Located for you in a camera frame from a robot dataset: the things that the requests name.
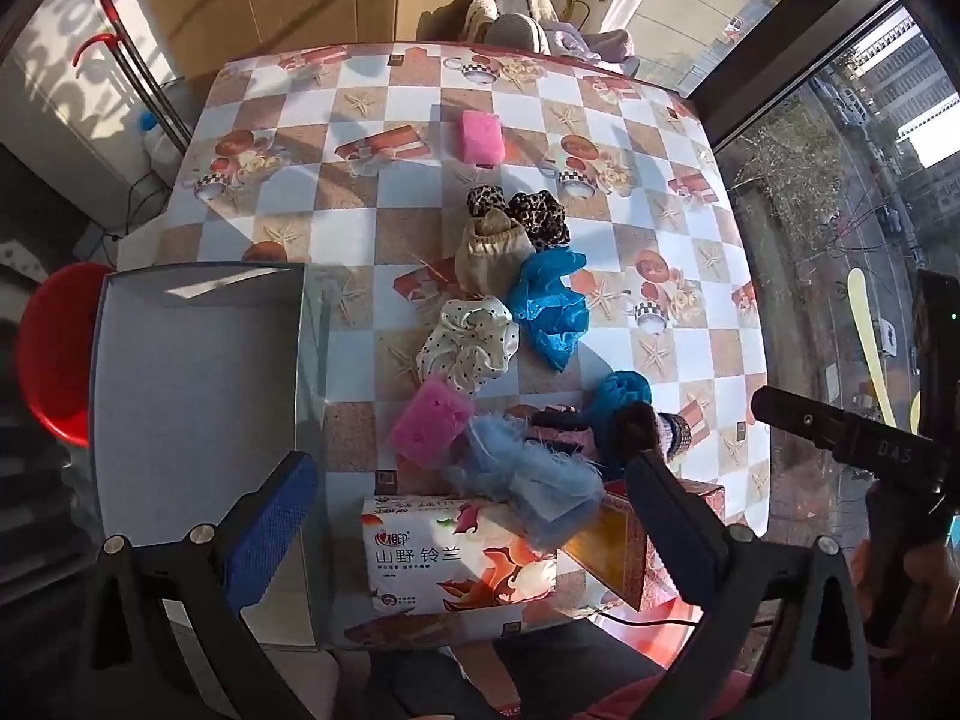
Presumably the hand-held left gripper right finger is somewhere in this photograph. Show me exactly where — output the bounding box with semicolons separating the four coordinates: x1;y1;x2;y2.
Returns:
625;448;875;720

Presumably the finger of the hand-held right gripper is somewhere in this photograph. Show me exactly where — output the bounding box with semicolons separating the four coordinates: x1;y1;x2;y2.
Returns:
751;386;950;496

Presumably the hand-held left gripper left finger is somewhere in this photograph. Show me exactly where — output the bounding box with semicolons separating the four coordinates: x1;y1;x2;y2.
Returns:
71;452;320;720

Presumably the dark brown fuzzy scrunchie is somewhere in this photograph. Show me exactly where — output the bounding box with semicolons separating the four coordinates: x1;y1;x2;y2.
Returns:
615;401;662;458

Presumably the teal blue scrunchie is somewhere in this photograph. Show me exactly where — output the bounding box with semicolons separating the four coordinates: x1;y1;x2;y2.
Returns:
583;371;653;481

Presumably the grey cardboard box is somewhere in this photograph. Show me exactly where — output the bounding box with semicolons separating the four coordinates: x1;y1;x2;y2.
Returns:
90;262;331;653

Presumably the light blue feathery scrunchie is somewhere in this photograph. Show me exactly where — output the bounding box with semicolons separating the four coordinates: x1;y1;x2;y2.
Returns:
442;414;607;552

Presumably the black pink striped hair band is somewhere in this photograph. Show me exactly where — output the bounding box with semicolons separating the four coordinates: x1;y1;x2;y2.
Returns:
525;405;593;458

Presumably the pink sponge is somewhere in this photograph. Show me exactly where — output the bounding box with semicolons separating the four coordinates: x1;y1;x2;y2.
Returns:
390;376;476;466
457;110;506;166

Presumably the blue plastic shower cap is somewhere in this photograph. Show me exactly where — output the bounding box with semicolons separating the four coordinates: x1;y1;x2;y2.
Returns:
508;247;590;374

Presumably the white polka dot scrunchie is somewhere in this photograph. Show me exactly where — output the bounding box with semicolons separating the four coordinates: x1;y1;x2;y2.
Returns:
415;295;520;397

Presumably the beige satin scrunchie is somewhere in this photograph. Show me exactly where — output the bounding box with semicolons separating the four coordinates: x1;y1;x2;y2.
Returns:
454;210;537;301

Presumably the dark leopard print scrunchie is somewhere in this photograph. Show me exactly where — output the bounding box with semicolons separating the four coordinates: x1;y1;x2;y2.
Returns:
506;191;572;252

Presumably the light leopard print scrunchie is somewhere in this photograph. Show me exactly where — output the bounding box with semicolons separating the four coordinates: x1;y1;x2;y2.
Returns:
466;184;511;220

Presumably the person's right hand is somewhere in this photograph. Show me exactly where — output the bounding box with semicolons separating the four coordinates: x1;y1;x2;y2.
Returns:
851;532;960;661

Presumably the red and gold box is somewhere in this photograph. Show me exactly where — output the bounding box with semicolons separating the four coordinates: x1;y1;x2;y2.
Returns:
556;480;727;614

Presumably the yellow plastic strip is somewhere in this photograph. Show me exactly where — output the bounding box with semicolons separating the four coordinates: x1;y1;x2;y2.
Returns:
846;268;897;428

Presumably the floral tissue pack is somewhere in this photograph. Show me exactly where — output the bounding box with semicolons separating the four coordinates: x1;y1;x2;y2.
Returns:
361;495;593;642

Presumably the red plastic stool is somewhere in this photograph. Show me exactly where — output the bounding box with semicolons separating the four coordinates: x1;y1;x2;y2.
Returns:
15;262;117;447

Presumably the checkered printed tablecloth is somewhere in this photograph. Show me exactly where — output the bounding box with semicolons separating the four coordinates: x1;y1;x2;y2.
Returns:
161;41;773;650

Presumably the blue capped white bottle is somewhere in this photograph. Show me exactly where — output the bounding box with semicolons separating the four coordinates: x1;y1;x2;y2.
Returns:
137;111;185;181

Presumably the white appliance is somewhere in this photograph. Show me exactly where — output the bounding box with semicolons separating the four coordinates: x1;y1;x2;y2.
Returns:
0;0;188;233

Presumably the grey purple cloth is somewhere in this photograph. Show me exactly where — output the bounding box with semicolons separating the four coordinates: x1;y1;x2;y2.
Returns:
544;22;642;80

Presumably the red hook metal pole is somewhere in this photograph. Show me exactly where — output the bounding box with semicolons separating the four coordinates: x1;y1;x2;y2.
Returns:
73;31;181;155

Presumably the thin black cable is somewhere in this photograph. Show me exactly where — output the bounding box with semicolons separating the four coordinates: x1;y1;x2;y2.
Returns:
596;610;773;632

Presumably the red handled metal pole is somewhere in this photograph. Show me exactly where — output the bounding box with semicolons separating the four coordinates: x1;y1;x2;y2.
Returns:
96;0;192;155

